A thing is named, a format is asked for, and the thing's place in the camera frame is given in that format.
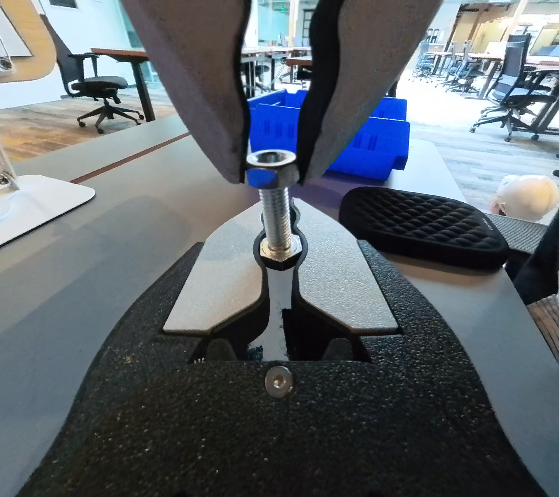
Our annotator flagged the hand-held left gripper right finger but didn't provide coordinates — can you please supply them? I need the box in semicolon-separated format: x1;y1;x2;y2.
289;198;400;336

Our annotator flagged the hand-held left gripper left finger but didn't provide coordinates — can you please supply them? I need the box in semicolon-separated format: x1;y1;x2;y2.
162;206;269;335

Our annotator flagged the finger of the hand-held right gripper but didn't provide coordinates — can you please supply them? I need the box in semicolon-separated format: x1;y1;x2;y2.
298;0;465;186
91;0;253;186

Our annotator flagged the steel hex nut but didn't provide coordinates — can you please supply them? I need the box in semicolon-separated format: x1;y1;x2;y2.
260;237;303;263

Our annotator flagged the steel hex bolt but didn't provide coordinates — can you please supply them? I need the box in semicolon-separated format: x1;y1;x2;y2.
246;151;300;253

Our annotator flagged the blue plastic bin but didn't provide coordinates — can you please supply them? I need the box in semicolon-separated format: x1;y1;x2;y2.
248;106;411;182
248;89;408;122

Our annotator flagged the long wooden office desk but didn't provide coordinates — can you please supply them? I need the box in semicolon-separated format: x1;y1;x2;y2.
91;47;157;123

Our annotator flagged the black padded chair armrest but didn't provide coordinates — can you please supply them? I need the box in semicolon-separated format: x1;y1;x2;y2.
338;187;510;270

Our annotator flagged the row of distant office chairs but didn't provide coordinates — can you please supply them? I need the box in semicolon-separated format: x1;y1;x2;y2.
411;27;483;96

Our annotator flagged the black swivel office chair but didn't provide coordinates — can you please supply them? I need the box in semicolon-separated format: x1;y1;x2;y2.
44;19;146;135

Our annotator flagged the black mesh swivel chair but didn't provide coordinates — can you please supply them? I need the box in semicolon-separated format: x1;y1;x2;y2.
471;33;559;143

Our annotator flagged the printed instruction sheet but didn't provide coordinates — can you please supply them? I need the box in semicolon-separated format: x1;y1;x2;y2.
0;3;33;59

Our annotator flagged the person's black mesh chair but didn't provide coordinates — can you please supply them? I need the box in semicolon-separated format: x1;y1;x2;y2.
484;213;557;255

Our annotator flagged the person's printed black shirt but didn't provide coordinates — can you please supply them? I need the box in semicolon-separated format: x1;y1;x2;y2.
513;209;559;305

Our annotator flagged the pale rounded object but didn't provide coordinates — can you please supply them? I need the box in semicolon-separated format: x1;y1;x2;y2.
491;174;559;217

